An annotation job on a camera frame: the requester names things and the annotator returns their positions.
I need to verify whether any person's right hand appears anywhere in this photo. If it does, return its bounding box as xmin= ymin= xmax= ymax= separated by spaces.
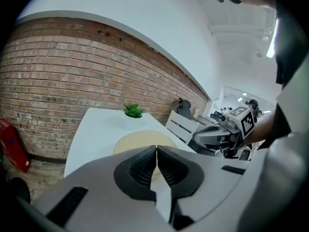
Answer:
xmin=228 ymin=132 xmax=245 ymax=150

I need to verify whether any red plastic crate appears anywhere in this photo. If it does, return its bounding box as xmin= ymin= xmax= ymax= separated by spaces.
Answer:
xmin=0 ymin=117 xmax=31 ymax=174

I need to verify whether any person's black clothing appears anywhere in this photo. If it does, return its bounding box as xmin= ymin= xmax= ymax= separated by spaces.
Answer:
xmin=257 ymin=0 xmax=309 ymax=152

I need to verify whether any dark-top desk with white frame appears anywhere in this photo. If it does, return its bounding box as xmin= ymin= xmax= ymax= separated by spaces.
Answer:
xmin=199 ymin=112 xmax=226 ymax=131

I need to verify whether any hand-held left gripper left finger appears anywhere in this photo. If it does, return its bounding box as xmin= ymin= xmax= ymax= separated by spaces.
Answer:
xmin=33 ymin=145 xmax=174 ymax=232

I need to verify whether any ceiling light panel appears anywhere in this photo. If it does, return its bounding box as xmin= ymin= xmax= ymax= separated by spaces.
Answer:
xmin=266 ymin=17 xmax=280 ymax=58

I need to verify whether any white slatted chair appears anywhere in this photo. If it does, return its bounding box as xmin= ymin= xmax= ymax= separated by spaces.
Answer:
xmin=164 ymin=111 xmax=200 ymax=146

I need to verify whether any white table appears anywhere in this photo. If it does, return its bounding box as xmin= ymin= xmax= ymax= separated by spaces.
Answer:
xmin=63 ymin=107 xmax=199 ymax=225

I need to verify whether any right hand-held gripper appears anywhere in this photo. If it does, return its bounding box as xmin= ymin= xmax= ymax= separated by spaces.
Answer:
xmin=192 ymin=106 xmax=256 ymax=145

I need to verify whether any black office chair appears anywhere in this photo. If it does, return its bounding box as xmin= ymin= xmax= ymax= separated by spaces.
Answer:
xmin=176 ymin=97 xmax=192 ymax=121

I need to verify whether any black standing fan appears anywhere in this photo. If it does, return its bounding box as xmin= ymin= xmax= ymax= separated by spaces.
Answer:
xmin=8 ymin=176 xmax=31 ymax=204

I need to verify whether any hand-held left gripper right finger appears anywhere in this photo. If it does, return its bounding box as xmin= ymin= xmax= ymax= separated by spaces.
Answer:
xmin=158 ymin=145 xmax=252 ymax=231

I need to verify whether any green potted plant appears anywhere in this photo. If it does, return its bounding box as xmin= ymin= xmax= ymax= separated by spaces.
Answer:
xmin=122 ymin=103 xmax=148 ymax=131

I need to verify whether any tan wooden tray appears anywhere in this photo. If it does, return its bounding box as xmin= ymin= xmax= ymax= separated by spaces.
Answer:
xmin=113 ymin=139 xmax=170 ymax=182

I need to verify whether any person's right forearm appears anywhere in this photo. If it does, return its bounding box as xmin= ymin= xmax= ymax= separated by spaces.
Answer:
xmin=243 ymin=109 xmax=279 ymax=147

